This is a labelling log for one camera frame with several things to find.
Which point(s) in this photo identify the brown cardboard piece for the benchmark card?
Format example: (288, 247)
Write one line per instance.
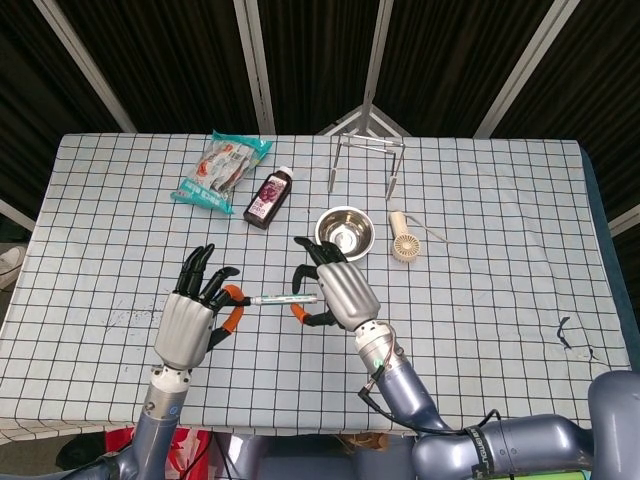
(362, 441)

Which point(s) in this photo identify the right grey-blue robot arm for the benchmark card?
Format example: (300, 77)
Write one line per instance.
(500, 442)

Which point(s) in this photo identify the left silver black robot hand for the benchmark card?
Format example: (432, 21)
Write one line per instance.
(182, 330)

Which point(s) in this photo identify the blue table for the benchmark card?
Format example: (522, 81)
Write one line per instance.
(607, 240)

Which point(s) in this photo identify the triangular metal partition foot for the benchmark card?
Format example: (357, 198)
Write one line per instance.
(385, 122)

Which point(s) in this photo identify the white aluminium partition post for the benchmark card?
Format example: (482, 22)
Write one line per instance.
(255, 65)
(376, 55)
(525, 67)
(85, 65)

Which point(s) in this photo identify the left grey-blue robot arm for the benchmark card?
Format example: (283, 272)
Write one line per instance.
(157, 425)

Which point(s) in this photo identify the dark purple-label bottle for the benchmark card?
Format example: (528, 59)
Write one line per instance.
(267, 199)

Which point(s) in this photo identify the red patterned bag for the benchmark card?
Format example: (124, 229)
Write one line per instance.
(192, 450)

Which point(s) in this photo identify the black bag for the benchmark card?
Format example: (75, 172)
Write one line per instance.
(80, 450)

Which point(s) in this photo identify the stainless steel bowl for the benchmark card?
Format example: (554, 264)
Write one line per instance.
(345, 232)

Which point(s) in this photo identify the white shoe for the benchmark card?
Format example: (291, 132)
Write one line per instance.
(10, 265)

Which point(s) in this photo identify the white green whiteboard marker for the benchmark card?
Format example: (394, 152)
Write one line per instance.
(280, 299)

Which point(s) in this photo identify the checkered white tablecloth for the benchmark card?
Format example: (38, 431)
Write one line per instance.
(100, 280)

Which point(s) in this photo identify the teal snack bag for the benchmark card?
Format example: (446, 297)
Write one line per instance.
(220, 172)

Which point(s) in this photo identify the beige handheld fan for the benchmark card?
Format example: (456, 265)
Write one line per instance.
(406, 246)

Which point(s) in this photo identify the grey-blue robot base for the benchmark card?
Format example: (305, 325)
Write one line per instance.
(300, 462)

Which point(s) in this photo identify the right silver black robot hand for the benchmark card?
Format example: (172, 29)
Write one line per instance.
(347, 295)

